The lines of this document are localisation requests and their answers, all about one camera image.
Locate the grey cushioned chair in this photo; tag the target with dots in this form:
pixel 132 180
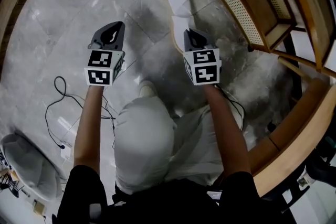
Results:
pixel 29 162

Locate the person's left white shoe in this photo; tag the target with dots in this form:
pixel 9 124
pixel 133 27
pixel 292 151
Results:
pixel 147 89

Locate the person's left forearm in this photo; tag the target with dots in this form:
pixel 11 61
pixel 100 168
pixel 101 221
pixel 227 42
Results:
pixel 89 123

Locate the round wooden table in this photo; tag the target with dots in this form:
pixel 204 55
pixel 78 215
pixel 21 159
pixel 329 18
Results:
pixel 294 139

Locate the person's right forearm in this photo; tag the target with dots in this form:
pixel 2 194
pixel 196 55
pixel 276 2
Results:
pixel 225 128

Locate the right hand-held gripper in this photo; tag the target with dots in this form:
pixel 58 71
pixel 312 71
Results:
pixel 204 68

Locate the person's white trousers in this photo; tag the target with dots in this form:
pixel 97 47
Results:
pixel 147 144

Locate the black elastic band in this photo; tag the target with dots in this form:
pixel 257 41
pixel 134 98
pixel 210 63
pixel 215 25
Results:
pixel 274 143

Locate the person's black shirt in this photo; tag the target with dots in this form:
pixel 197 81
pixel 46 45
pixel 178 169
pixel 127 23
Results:
pixel 162 204

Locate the wooden rattan cabinet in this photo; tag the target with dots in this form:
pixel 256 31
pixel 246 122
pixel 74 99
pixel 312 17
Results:
pixel 262 0

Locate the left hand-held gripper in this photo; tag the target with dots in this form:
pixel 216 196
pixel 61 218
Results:
pixel 105 60

